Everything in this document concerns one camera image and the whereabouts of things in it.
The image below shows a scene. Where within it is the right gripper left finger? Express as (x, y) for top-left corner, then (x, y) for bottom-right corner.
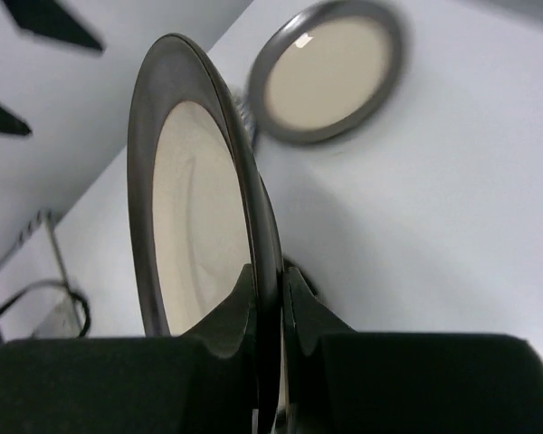
(0, 265), (257, 433)

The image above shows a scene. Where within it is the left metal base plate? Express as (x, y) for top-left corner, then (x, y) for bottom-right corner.
(0, 209), (91, 342)

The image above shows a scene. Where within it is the grey rimmed plate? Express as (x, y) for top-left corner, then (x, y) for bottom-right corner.
(127, 33), (282, 433)
(247, 1), (407, 144)

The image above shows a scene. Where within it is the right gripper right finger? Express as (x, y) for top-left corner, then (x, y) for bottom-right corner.
(283, 268), (543, 433)

